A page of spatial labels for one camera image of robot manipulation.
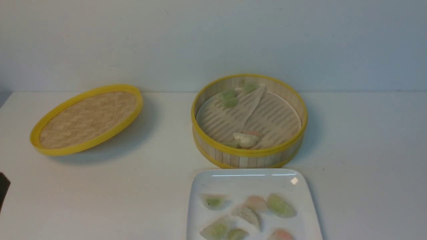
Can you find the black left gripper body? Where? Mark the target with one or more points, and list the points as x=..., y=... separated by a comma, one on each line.
x=4, y=187

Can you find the green dumpling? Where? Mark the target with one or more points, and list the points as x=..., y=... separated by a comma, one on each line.
x=279, y=207
x=214, y=202

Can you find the pink dumpling steamer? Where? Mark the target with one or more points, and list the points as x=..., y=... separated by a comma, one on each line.
x=280, y=234
x=256, y=203

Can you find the pale green dumpling plate left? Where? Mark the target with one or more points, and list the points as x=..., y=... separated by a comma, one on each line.
x=217, y=230

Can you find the white square plate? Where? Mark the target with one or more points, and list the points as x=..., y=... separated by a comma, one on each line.
x=237, y=185

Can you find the small green dumpling plate bottom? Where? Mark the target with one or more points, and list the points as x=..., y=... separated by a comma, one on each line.
x=237, y=234

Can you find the white speckled dumpling on plate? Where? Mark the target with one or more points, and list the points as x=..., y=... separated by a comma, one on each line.
x=247, y=214

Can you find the yellow rimmed woven steamer lid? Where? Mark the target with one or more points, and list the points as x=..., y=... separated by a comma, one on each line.
x=86, y=120

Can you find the green dumpling steamer upper left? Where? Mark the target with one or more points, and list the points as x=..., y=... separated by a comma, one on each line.
x=229, y=98

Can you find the white dumpling in steamer front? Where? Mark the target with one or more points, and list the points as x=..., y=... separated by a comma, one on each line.
x=245, y=140

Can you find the yellow rimmed bamboo steamer basket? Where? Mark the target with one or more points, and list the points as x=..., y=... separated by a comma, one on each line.
x=229, y=157

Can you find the white steamer liner paper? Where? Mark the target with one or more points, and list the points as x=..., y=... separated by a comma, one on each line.
x=258, y=112

